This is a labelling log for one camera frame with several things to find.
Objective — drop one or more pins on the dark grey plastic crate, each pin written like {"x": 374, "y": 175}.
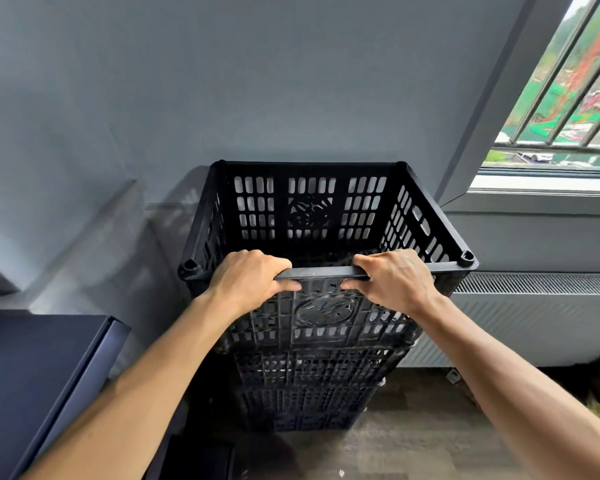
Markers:
{"x": 310, "y": 172}

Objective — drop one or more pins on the black plastic crate rectangular slots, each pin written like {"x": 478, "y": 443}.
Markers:
{"x": 320, "y": 367}

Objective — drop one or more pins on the window with grey frame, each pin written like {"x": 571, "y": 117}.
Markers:
{"x": 505, "y": 119}

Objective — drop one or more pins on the person's left hand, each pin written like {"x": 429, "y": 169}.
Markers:
{"x": 245, "y": 282}

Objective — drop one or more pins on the orange clear packet white tag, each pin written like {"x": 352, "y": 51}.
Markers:
{"x": 453, "y": 376}

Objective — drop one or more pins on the person's left forearm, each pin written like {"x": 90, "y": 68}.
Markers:
{"x": 130, "y": 394}

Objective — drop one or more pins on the dark blue metal shelf unit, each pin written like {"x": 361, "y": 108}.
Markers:
{"x": 30, "y": 384}

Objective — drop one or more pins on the person's right hand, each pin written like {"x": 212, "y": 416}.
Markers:
{"x": 400, "y": 282}

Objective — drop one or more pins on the white wall radiator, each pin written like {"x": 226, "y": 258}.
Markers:
{"x": 530, "y": 319}

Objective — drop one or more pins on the person's right forearm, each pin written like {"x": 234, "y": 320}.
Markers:
{"x": 520, "y": 394}

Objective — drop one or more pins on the black plastic crate oval holes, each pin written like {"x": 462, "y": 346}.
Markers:
{"x": 310, "y": 399}

